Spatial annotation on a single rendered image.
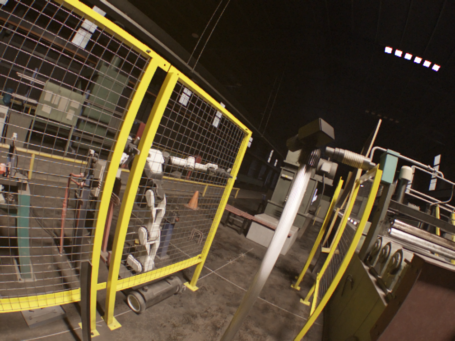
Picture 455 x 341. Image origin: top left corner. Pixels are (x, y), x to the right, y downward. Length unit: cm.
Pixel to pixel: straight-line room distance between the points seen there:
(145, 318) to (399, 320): 182
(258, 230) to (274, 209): 87
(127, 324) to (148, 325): 18
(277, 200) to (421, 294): 450
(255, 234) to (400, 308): 387
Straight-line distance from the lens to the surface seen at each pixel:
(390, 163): 278
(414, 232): 306
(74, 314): 183
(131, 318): 187
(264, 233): 462
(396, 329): 144
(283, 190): 526
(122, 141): 100
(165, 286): 200
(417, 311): 143
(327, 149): 276
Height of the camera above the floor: 143
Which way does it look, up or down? 1 degrees down
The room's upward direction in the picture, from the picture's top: 20 degrees clockwise
